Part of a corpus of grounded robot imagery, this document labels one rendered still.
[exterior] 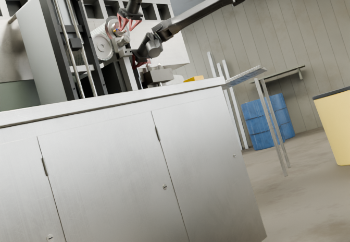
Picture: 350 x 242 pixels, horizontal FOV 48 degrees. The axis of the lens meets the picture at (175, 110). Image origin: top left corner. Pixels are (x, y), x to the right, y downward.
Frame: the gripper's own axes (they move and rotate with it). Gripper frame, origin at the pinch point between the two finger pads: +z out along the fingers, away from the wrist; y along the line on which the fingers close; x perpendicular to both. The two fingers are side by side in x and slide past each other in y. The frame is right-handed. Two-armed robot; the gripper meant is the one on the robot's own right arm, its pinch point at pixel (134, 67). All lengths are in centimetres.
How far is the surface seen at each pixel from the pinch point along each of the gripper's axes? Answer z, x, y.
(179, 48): 17, 31, 77
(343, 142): 36, -78, 210
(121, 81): 1.3, -6.8, -12.6
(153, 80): -0.6, -10.6, 4.7
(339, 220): 14, -115, 72
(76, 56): 2.9, 13.6, -24.5
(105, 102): -17, -32, -48
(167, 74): -1.7, -8.6, 16.0
